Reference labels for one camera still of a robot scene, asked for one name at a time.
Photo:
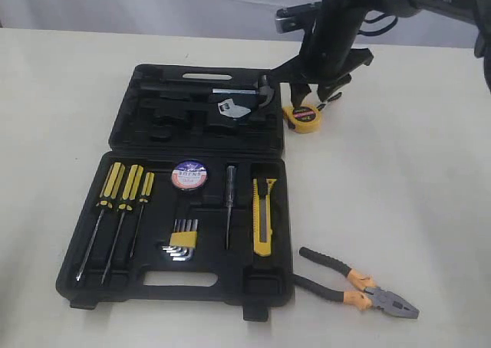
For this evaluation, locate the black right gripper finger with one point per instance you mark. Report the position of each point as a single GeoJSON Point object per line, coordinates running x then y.
{"type": "Point", "coordinates": [331, 91]}
{"type": "Point", "coordinates": [291, 72]}

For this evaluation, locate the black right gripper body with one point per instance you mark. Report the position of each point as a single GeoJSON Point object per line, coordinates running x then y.
{"type": "Point", "coordinates": [326, 53]}

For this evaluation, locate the yellow tape measure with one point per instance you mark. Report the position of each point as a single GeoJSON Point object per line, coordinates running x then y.
{"type": "Point", "coordinates": [308, 117]}

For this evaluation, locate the clear voltage tester screwdriver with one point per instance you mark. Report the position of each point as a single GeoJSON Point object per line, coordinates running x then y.
{"type": "Point", "coordinates": [230, 195]}

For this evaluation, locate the black electrical tape roll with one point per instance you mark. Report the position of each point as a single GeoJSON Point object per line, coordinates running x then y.
{"type": "Point", "coordinates": [189, 175]}

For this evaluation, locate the yellow utility knife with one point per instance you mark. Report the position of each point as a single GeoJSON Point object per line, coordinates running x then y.
{"type": "Point", "coordinates": [262, 216]}

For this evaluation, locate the orange black handled pliers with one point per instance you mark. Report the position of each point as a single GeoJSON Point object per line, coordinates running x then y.
{"type": "Point", "coordinates": [367, 294]}

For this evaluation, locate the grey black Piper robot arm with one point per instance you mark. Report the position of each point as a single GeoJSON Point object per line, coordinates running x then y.
{"type": "Point", "coordinates": [474, 12]}

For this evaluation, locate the black plastic tool case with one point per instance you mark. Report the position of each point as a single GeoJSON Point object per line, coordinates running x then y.
{"type": "Point", "coordinates": [158, 131]}

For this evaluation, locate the silver adjustable wrench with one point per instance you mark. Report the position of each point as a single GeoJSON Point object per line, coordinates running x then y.
{"type": "Point", "coordinates": [229, 109]}

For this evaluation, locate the small yellow black screwdriver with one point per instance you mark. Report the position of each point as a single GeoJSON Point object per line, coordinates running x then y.
{"type": "Point", "coordinates": [143, 199]}

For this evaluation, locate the middle yellow black screwdriver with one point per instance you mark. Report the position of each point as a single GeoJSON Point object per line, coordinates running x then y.
{"type": "Point", "coordinates": [125, 205]}

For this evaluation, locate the hex key set yellow holder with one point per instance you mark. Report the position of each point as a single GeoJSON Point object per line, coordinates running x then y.
{"type": "Point", "coordinates": [183, 241]}

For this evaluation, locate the large yellow black screwdriver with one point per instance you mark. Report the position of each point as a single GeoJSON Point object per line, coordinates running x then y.
{"type": "Point", "coordinates": [105, 203]}

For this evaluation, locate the claw hammer black handle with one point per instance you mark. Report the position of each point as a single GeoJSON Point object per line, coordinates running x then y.
{"type": "Point", "coordinates": [262, 89]}

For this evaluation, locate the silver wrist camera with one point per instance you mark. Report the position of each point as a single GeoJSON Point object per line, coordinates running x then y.
{"type": "Point", "coordinates": [299, 17]}

